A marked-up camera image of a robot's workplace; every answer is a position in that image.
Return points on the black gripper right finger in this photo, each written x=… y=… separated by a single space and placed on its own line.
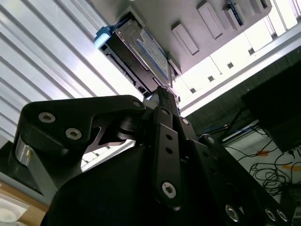
x=223 y=176

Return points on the hard disk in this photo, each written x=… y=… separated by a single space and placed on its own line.
x=131 y=58

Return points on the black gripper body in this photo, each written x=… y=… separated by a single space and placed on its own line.
x=105 y=200

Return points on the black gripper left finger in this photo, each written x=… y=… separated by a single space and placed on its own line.
x=70 y=113

